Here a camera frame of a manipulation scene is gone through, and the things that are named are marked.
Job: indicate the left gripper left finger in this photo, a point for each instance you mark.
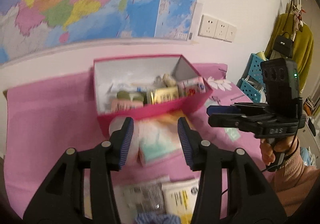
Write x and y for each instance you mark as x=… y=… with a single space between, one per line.
x=126 y=133

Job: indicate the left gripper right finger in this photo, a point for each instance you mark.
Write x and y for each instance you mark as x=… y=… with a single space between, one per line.
x=190 y=141

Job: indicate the green frog plush toy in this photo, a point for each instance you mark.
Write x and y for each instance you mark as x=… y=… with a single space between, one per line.
x=132 y=96

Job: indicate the white yellow wet wipes pack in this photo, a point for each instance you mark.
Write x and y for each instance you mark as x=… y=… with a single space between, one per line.
x=180 y=198

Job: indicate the clear green mask packet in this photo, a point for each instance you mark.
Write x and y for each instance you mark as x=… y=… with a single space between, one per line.
x=144 y=197

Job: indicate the pink floral tissue pack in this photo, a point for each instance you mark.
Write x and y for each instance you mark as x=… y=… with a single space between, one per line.
x=191 y=87

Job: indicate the gold tissue pack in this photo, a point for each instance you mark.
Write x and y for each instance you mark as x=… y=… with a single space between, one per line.
x=162 y=95

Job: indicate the beige plush bear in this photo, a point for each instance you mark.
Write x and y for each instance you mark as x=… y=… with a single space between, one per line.
x=165 y=81

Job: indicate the pink sweater right forearm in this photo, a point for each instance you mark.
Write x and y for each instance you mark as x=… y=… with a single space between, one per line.
x=293 y=181

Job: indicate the person right hand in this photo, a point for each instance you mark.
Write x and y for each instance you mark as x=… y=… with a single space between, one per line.
x=287 y=146

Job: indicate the white pump bottle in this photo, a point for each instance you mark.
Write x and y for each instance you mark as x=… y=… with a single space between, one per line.
x=114 y=130

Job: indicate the pastel tissue pack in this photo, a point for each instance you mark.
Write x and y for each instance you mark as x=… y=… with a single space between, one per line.
x=158 y=137

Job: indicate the blue plastic basket rack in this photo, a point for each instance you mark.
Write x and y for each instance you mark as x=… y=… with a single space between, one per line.
x=251 y=83

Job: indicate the pink storage box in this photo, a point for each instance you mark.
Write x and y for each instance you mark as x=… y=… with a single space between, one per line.
x=139 y=73

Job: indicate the black handbag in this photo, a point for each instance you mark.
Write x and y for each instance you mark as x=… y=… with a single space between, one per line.
x=283 y=45

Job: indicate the yellow hanging coat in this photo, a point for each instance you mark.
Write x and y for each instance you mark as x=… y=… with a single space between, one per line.
x=302 y=46

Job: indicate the pink bed sheet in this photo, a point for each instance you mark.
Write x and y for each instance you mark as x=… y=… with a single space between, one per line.
x=47 y=117

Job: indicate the blue knitted cloth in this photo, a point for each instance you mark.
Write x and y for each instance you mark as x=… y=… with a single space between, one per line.
x=151 y=217

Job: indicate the white wall sockets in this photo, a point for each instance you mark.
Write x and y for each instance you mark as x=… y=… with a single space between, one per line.
x=211 y=27

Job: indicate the wall map poster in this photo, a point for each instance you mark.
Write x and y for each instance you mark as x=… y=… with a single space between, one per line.
x=30 y=26

